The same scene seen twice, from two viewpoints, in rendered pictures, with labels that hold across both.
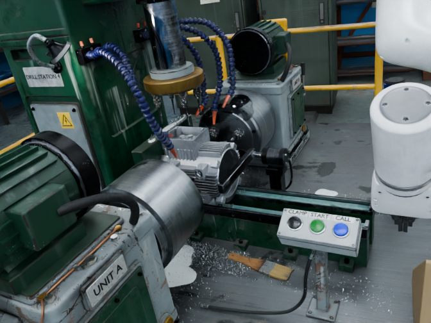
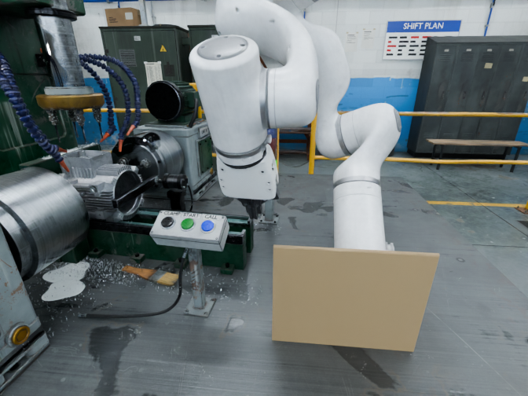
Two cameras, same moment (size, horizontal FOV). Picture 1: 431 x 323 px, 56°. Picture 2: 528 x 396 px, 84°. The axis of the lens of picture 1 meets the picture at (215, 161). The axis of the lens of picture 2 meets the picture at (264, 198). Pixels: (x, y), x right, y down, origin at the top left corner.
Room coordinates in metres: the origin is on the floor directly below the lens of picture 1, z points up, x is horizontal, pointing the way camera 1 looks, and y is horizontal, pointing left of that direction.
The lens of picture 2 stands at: (0.08, -0.16, 1.39)
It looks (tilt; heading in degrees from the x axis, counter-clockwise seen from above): 23 degrees down; 340
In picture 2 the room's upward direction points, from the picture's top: straight up
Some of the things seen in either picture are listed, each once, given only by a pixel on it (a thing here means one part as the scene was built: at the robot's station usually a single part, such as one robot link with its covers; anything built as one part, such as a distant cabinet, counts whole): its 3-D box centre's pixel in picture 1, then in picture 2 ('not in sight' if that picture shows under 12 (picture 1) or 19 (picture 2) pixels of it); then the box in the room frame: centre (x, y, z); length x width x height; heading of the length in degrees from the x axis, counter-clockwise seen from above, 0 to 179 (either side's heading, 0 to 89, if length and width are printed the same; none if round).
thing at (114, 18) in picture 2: not in sight; (126, 20); (4.90, 0.03, 2.07); 0.40 x 0.30 x 0.21; 57
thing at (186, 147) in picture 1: (186, 143); (87, 163); (1.19, 0.08, 1.11); 0.12 x 0.11 x 0.07; 59
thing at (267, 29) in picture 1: (272, 72); (185, 122); (1.70, -0.30, 1.16); 0.33 x 0.26 x 0.42; 149
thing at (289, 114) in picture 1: (265, 112); (180, 155); (1.69, -0.26, 0.99); 0.35 x 0.31 x 0.37; 149
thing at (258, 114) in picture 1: (241, 124); (152, 159); (1.46, -0.12, 1.04); 0.41 x 0.25 x 0.25; 149
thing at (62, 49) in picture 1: (54, 54); not in sight; (1.09, 0.37, 1.46); 0.18 x 0.11 x 0.13; 59
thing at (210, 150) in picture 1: (201, 170); (103, 190); (1.17, 0.05, 1.01); 0.20 x 0.19 x 0.19; 59
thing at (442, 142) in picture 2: not in sight; (473, 155); (3.25, -4.86, 0.21); 1.40 x 0.33 x 0.43; 63
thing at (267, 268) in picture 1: (258, 265); (149, 274); (0.92, -0.07, 0.80); 0.21 x 0.05 x 0.01; 51
